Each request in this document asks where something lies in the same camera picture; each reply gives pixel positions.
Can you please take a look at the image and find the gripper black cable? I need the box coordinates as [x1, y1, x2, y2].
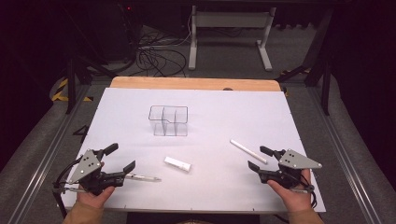
[51, 156, 84, 219]
[307, 174, 319, 209]

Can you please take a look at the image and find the person's right hand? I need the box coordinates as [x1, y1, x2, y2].
[267, 169, 314, 213]

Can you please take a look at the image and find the yellow black hazard tape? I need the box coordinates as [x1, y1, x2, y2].
[50, 77, 94, 103]

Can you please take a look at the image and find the white metal stand frame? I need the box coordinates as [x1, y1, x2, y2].
[188, 5, 277, 72]

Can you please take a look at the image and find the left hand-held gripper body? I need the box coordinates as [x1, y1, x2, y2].
[67, 148, 128, 196]

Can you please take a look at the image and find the tangle of black cables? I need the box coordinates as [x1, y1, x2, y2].
[129, 24, 189, 78]

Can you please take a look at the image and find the short white tube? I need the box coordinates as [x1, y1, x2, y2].
[163, 156, 192, 173]

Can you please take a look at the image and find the long white pen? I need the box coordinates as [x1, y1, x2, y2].
[229, 139, 268, 165]

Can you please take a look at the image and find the black triangular bracket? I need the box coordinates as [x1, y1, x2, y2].
[72, 124, 90, 145]

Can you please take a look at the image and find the white board sheet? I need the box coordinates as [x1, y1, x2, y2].
[56, 87, 327, 214]

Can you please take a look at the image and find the clear plastic organizer box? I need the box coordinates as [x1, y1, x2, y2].
[148, 105, 190, 137]

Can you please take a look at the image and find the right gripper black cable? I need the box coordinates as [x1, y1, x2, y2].
[307, 174, 319, 209]

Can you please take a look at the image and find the clear silver pen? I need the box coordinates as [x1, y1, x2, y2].
[125, 173, 163, 183]

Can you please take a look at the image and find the person's left hand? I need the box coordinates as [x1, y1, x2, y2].
[76, 185, 116, 209]

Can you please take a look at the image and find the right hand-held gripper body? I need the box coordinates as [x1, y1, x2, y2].
[257, 148, 323, 191]

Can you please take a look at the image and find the aluminium rail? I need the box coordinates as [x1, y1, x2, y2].
[7, 83, 92, 224]
[306, 87, 385, 224]

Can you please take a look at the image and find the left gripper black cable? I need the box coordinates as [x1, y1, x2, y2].
[51, 156, 84, 219]

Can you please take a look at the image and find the black metal stand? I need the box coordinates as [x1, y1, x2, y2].
[275, 6, 332, 117]
[64, 55, 118, 115]

